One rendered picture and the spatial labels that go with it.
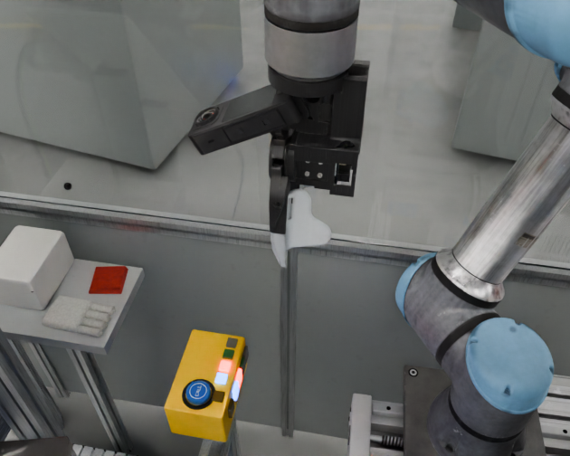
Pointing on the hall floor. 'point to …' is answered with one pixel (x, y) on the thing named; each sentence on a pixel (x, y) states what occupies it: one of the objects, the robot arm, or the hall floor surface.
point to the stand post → (15, 388)
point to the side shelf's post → (101, 399)
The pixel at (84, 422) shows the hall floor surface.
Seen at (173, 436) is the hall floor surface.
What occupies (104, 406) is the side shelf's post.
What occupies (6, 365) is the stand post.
